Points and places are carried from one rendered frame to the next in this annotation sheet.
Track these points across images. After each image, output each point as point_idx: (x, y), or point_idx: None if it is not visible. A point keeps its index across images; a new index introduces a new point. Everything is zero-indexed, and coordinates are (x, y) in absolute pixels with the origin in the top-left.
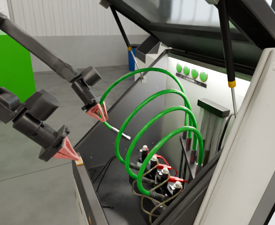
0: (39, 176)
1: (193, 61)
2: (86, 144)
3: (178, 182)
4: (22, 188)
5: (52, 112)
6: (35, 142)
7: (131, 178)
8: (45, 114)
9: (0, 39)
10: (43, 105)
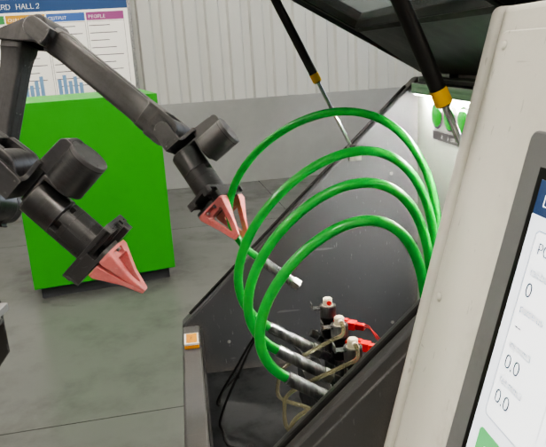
0: (152, 423)
1: (454, 92)
2: (217, 307)
3: None
4: (109, 446)
5: (90, 181)
6: (155, 346)
7: None
8: (74, 184)
9: (100, 106)
10: (70, 165)
